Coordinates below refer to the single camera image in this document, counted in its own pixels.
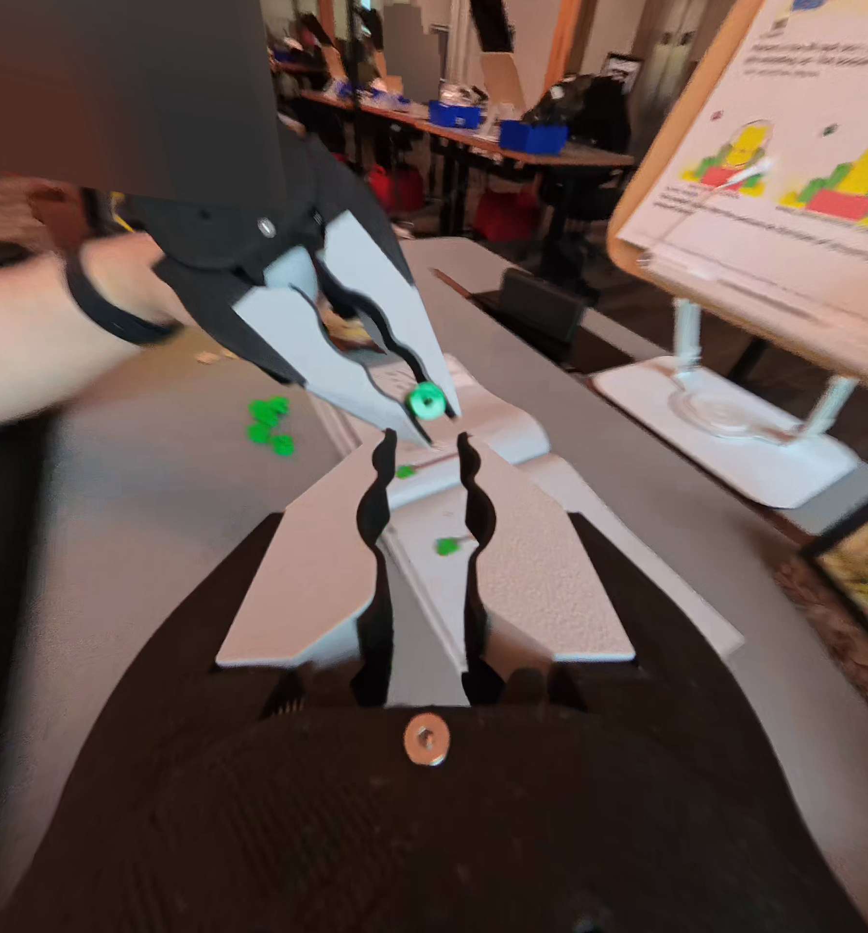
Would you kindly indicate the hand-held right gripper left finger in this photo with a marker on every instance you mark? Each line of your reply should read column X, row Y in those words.
column 310, row 576

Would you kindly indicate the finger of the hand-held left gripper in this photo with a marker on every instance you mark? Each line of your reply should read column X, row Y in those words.
column 310, row 350
column 375, row 284

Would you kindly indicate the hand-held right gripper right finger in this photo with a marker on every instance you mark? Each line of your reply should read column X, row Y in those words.
column 543, row 576

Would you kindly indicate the green toy brick piece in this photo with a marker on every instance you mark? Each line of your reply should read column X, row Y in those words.
column 426, row 402

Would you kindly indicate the person's left forearm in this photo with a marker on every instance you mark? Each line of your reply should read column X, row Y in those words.
column 18, row 342

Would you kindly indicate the grey desk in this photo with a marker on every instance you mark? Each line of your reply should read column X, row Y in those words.
column 149, row 510

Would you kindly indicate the person's left hand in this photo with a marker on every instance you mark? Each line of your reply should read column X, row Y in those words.
column 128, row 277

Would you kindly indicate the green toy brick cluster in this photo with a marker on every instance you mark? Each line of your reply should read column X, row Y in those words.
column 270, row 426

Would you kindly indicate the red bag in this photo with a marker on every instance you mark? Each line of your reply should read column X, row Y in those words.
column 397, row 188
column 506, row 215

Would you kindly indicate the black wristband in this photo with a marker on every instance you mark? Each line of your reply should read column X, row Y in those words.
column 113, row 321

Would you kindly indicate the white instruction booklet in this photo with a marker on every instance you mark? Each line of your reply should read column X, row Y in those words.
column 510, row 430

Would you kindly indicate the dark chair back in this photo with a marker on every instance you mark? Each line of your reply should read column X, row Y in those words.
column 536, row 310

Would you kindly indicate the long wooden table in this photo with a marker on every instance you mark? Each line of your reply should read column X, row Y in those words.
column 477, row 142

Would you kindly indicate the blue plastic bin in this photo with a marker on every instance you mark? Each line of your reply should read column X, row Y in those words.
column 533, row 136
column 454, row 115

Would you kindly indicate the white clipboard stand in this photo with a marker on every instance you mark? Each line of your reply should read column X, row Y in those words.
column 761, row 444

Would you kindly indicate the black bag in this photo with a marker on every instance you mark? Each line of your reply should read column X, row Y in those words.
column 587, row 109

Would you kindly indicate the black framed picture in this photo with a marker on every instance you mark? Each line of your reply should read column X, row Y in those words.
column 860, row 561

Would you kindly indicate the brown clipboard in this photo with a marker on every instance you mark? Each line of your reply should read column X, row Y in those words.
column 667, row 131

